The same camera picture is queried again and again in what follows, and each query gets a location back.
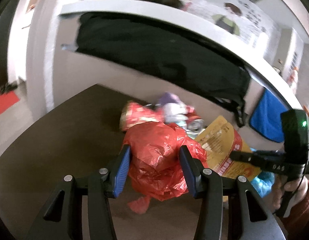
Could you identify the blue lined trash bin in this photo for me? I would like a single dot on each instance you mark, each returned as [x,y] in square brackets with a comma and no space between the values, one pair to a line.
[263,182]

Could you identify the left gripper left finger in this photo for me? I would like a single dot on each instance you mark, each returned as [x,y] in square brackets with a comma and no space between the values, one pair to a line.
[61,215]

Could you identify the red floor mat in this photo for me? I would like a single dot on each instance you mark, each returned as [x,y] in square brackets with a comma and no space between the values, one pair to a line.
[7,100]

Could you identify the black bag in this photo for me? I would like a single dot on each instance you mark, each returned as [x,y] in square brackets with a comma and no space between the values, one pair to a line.
[170,53]

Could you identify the red plastic bag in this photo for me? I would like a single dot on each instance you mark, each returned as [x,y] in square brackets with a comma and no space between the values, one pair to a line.
[155,169]

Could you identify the red soda can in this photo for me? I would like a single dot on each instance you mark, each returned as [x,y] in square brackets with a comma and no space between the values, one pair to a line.
[193,123]

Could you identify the red yellow snack bag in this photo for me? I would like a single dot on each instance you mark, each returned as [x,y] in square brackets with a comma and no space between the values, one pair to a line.
[219,139]

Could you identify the red paper cup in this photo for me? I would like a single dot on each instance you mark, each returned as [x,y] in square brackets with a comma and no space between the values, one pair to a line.
[134,113]

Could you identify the person right hand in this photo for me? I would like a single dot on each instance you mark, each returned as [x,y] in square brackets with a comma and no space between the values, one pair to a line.
[299,187]

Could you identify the blue towel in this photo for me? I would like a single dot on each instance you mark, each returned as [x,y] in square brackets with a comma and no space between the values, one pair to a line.
[266,120]

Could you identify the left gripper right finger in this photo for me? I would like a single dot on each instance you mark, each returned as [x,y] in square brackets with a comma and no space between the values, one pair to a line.
[248,216]

